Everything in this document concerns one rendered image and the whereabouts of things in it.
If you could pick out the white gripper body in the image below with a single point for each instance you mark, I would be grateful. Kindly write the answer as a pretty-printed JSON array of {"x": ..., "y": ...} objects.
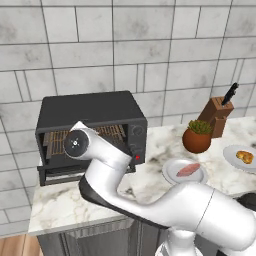
[{"x": 81, "y": 125}]

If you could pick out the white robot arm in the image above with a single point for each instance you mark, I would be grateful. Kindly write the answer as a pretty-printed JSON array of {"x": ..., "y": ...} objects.
[{"x": 186, "y": 213}]

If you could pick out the black toaster oven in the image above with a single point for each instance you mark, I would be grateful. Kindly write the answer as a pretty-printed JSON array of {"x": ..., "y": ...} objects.
[{"x": 93, "y": 106}]

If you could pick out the grey plate under steak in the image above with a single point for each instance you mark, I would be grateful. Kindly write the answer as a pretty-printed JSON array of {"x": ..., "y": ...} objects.
[{"x": 170, "y": 173}]

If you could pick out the raw pink steak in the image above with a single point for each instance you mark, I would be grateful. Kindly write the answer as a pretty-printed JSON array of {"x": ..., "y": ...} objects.
[{"x": 188, "y": 169}]

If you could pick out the grey plate under bread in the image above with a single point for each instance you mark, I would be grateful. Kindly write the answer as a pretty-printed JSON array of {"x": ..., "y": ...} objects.
[{"x": 233, "y": 160}]

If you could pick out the golden bread piece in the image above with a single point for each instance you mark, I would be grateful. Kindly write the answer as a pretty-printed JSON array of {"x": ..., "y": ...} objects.
[{"x": 245, "y": 156}]

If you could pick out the grey base cupboard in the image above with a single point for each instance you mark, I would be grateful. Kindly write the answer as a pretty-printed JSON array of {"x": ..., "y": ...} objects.
[{"x": 100, "y": 240}]

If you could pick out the green plant in brown pot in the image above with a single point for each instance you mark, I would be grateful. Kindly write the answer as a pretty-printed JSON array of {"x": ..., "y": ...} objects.
[{"x": 196, "y": 141}]

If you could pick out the brown wooden knife block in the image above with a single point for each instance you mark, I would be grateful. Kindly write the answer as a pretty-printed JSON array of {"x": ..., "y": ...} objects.
[{"x": 213, "y": 115}]

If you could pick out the black hob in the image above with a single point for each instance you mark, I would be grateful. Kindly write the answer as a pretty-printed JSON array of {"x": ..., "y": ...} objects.
[{"x": 248, "y": 201}]

